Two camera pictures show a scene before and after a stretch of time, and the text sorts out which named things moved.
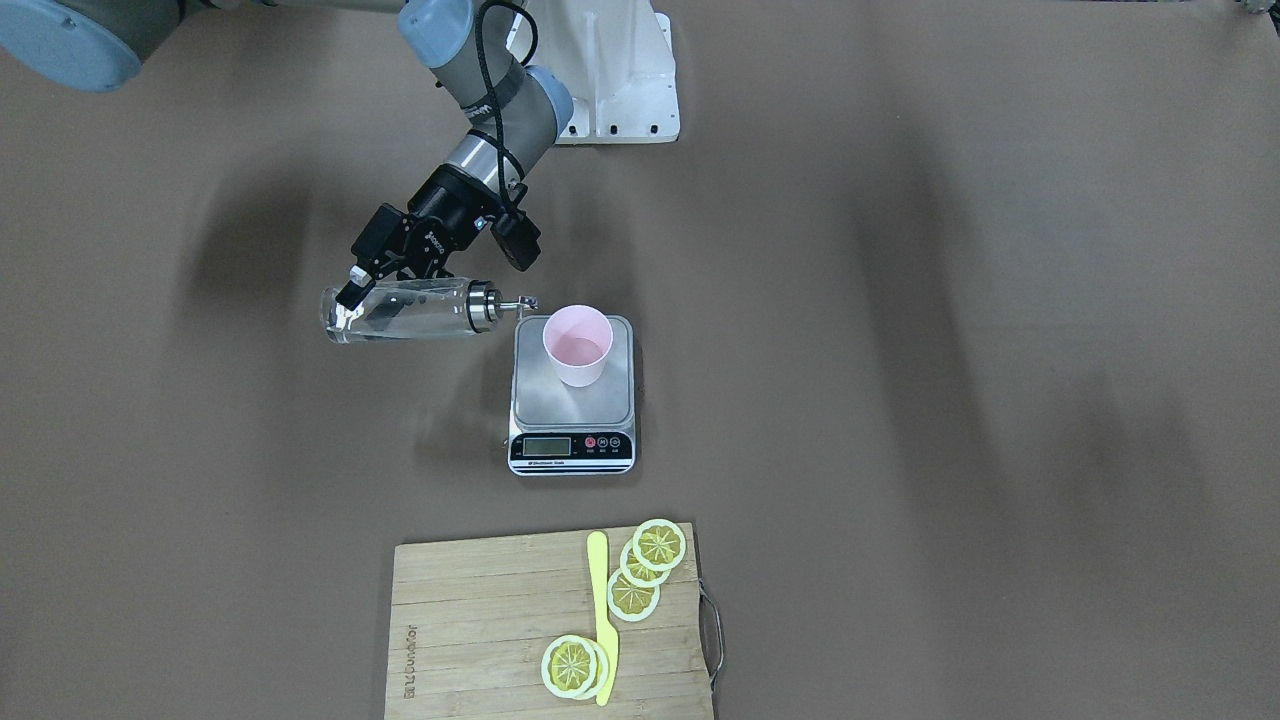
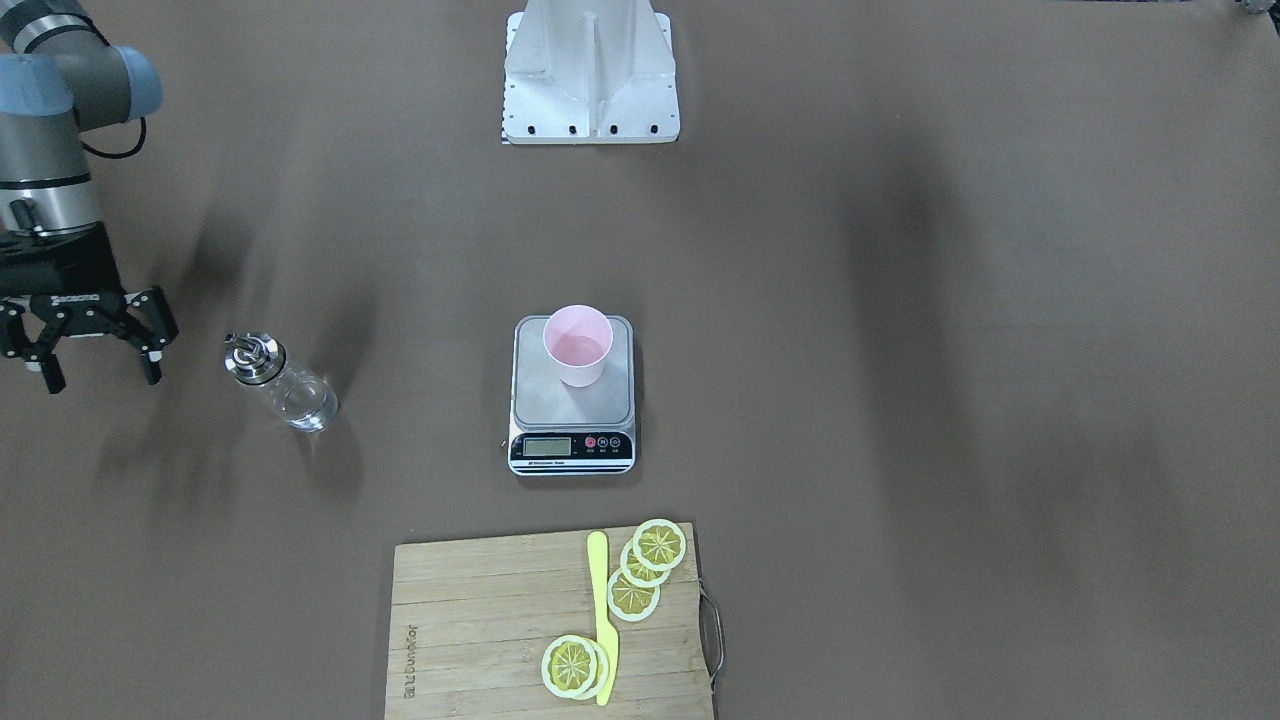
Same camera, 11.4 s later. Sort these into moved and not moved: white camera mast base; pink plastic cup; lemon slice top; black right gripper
Moved: black right gripper
Not moved: white camera mast base; pink plastic cup; lemon slice top
